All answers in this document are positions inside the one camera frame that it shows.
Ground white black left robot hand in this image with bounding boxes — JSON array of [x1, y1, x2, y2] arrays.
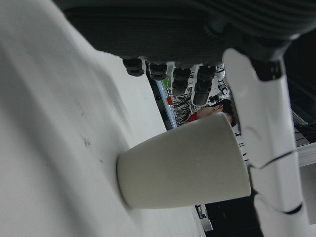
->
[[53, 0, 316, 237]]

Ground beige paper cup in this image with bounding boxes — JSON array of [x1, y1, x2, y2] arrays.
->
[[116, 112, 252, 209]]

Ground person in red shirt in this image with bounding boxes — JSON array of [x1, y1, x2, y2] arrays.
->
[[186, 98, 241, 136]]

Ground aluminium table frame rail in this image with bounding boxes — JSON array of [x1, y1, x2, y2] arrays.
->
[[148, 74, 178, 130]]

